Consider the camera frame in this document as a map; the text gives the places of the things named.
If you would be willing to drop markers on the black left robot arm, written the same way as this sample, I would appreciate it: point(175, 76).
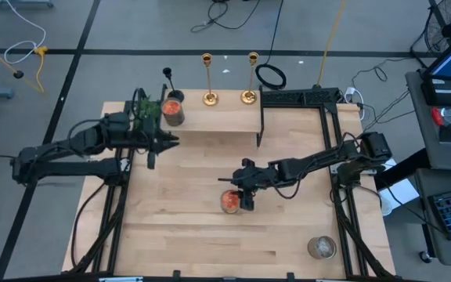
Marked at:
point(65, 147)

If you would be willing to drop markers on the grey cart base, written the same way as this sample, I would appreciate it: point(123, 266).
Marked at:
point(18, 3)

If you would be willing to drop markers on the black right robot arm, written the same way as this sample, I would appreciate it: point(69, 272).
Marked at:
point(319, 158)

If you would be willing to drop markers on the wooden shelf riser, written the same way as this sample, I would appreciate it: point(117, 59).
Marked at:
point(217, 117)

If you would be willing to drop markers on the gold candlestick holder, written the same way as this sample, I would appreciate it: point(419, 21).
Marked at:
point(248, 96)
point(210, 98)

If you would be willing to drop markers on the grey desk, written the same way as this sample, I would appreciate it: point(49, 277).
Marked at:
point(421, 129)

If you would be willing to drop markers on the clear glass jar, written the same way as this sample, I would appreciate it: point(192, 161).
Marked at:
point(322, 247)

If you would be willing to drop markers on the red candle glass jar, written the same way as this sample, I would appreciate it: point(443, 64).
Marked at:
point(228, 201)
point(172, 111)

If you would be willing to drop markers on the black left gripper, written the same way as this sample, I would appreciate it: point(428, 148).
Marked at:
point(147, 139)

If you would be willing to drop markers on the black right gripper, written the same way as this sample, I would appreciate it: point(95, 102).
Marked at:
point(255, 178)

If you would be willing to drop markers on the grey keyboard cart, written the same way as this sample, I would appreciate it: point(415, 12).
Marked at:
point(425, 184)

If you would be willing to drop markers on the black caster wheel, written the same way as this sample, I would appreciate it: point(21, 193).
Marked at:
point(426, 257)

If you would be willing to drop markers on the black candlestick holder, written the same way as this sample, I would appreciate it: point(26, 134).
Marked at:
point(175, 95)

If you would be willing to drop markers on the black round floor puck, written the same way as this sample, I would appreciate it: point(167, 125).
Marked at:
point(18, 74)

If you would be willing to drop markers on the green artificial plant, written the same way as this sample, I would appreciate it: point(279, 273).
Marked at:
point(147, 109)

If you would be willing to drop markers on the black floor fan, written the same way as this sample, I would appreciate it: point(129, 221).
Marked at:
point(444, 27)

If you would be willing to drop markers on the black table-edge clip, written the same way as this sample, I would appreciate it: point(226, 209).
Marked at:
point(176, 275)

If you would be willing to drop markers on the silver table-edge bracket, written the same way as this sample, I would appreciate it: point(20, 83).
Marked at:
point(120, 279)

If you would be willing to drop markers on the white power adapter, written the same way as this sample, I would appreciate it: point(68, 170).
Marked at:
point(352, 94)

